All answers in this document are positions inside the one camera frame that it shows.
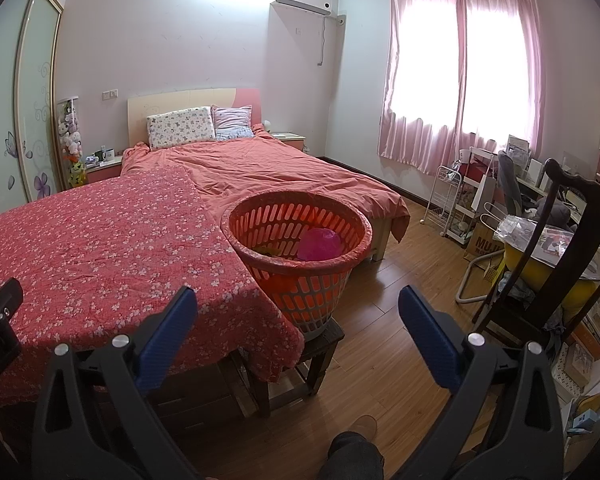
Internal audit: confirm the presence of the person's brown shoe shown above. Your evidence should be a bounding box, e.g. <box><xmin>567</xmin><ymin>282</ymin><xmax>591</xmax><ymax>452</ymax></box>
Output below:
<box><xmin>355</xmin><ymin>414</ymin><xmax>378</xmax><ymax>443</ymax></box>

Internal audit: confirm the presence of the yellow plastic tub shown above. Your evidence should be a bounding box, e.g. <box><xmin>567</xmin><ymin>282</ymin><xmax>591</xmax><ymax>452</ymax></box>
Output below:
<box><xmin>502</xmin><ymin>240</ymin><xmax>600</xmax><ymax>321</ymax></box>

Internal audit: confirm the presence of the white floral pillow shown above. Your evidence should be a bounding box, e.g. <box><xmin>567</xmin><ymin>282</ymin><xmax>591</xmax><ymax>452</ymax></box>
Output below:
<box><xmin>146</xmin><ymin>106</ymin><xmax>216</xmax><ymax>150</ymax></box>

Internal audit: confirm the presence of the white paper bag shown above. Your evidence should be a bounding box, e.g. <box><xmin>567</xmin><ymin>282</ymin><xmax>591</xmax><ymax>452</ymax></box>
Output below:
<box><xmin>472</xmin><ymin>175</ymin><xmax>496</xmax><ymax>211</ymax></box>

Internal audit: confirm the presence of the coral duvet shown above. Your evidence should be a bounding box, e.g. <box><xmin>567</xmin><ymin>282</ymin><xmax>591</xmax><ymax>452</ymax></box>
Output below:
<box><xmin>121</xmin><ymin>130</ymin><xmax>411</xmax><ymax>243</ymax></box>

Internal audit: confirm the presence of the pink and white nightstand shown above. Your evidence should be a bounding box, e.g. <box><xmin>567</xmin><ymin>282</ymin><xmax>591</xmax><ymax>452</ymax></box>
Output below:
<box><xmin>85</xmin><ymin>155</ymin><xmax>125</xmax><ymax>185</ymax></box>
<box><xmin>270</xmin><ymin>131</ymin><xmax>306</xmax><ymax>151</ymax></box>

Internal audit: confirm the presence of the person's leg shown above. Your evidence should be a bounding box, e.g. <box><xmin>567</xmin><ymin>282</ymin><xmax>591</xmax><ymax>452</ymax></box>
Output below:
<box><xmin>320</xmin><ymin>431</ymin><xmax>385</xmax><ymax>480</ymax></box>

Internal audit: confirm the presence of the pink curtain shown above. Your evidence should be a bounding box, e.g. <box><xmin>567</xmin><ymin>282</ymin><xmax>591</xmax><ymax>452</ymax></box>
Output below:
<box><xmin>457</xmin><ymin>0</ymin><xmax>546</xmax><ymax>161</ymax></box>
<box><xmin>377</xmin><ymin>0</ymin><xmax>468</xmax><ymax>173</ymax></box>

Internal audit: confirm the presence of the grey office chair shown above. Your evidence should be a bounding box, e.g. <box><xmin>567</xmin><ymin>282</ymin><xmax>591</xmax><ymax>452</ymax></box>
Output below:
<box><xmin>497</xmin><ymin>152</ymin><xmax>571</xmax><ymax>221</ymax></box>

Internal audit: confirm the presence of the magenta plastic bag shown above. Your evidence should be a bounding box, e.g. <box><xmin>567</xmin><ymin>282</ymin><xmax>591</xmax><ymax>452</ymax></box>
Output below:
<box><xmin>298</xmin><ymin>227</ymin><xmax>343</xmax><ymax>262</ymax></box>

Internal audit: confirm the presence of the white storage cart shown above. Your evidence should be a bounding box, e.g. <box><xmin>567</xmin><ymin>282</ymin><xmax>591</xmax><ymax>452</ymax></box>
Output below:
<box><xmin>442</xmin><ymin>146</ymin><xmax>501</xmax><ymax>246</ymax></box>

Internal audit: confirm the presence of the brown paper bag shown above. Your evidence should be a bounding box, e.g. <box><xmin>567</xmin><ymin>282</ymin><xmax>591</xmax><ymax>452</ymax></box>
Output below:
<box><xmin>462</xmin><ymin>220</ymin><xmax>506</xmax><ymax>261</ymax></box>

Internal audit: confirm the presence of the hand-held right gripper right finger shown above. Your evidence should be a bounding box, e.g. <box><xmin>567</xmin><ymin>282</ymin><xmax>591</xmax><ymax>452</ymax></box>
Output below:
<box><xmin>398</xmin><ymin>285</ymin><xmax>566</xmax><ymax>480</ymax></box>

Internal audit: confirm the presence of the dark wooden chair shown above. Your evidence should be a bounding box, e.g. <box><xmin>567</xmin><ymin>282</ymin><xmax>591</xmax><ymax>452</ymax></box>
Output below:
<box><xmin>472</xmin><ymin>158</ymin><xmax>600</xmax><ymax>361</ymax></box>

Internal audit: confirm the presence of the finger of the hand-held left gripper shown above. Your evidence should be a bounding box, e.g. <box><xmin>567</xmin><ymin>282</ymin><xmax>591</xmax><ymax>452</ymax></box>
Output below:
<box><xmin>0</xmin><ymin>277</ymin><xmax>24</xmax><ymax>331</ymax></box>

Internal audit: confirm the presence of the white tube frame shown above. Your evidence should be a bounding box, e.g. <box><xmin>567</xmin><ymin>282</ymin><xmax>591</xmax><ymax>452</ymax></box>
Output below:
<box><xmin>454</xmin><ymin>250</ymin><xmax>506</xmax><ymax>306</ymax></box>

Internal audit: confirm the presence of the wardrobe with floral glass doors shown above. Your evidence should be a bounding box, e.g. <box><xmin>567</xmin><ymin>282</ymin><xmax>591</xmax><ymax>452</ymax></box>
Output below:
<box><xmin>0</xmin><ymin>0</ymin><xmax>65</xmax><ymax>223</ymax></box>

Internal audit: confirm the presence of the pink striped pillow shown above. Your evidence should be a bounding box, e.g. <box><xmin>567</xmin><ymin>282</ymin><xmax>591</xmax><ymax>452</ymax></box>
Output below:
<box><xmin>211</xmin><ymin>105</ymin><xmax>255</xmax><ymax>141</ymax></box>

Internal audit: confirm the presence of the yellow plush toy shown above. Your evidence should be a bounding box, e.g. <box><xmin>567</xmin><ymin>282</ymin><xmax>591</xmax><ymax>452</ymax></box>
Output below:
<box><xmin>67</xmin><ymin>160</ymin><xmax>88</xmax><ymax>188</ymax></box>

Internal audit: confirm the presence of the orange plastic laundry basket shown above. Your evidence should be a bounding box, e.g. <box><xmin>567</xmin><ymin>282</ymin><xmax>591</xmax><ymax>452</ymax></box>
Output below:
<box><xmin>220</xmin><ymin>190</ymin><xmax>373</xmax><ymax>341</ymax></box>

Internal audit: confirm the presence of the hanging plush toy holder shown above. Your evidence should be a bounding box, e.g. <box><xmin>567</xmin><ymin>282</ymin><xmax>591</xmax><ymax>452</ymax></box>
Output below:
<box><xmin>57</xmin><ymin>96</ymin><xmax>83</xmax><ymax>166</ymax></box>

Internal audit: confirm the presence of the dark wooden stool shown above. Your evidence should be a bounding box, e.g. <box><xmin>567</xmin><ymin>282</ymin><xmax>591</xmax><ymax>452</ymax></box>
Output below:
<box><xmin>240</xmin><ymin>317</ymin><xmax>346</xmax><ymax>416</ymax></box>

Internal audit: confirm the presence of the white wire rack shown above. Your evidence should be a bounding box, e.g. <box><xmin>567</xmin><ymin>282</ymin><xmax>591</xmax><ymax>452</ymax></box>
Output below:
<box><xmin>420</xmin><ymin>164</ymin><xmax>463</xmax><ymax>236</ymax></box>

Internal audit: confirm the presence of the clear plastic bag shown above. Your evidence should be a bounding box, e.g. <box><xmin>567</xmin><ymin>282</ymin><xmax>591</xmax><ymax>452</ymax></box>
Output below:
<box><xmin>495</xmin><ymin>214</ymin><xmax>600</xmax><ymax>266</ymax></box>

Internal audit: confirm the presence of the cream wooden bed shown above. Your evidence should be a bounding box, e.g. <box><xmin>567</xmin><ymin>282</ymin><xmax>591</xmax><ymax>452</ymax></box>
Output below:
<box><xmin>121</xmin><ymin>87</ymin><xmax>411</xmax><ymax>263</ymax></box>

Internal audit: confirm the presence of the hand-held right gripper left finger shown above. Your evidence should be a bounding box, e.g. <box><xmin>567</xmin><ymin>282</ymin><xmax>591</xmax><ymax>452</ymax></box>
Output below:
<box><xmin>31</xmin><ymin>285</ymin><xmax>201</xmax><ymax>480</ymax></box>

